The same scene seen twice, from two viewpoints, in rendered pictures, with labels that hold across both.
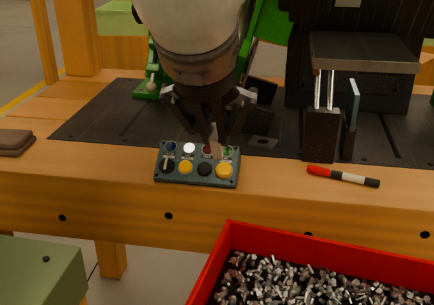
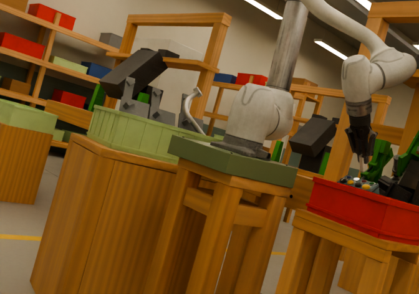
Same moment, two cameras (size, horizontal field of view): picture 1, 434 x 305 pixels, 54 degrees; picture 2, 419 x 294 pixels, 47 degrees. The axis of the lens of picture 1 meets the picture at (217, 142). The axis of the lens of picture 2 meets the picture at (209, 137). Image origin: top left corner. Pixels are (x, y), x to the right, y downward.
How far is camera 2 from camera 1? 1.44 m
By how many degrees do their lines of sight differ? 47
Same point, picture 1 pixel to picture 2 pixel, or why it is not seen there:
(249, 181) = not seen: hidden behind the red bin
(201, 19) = (354, 89)
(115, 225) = not seen: hidden behind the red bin
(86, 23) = (344, 158)
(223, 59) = (361, 108)
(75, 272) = (292, 174)
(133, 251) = not seen: outside the picture
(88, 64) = (335, 179)
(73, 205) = (298, 190)
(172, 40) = (347, 96)
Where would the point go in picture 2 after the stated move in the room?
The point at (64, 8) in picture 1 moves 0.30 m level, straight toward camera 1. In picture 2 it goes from (336, 147) to (332, 142)
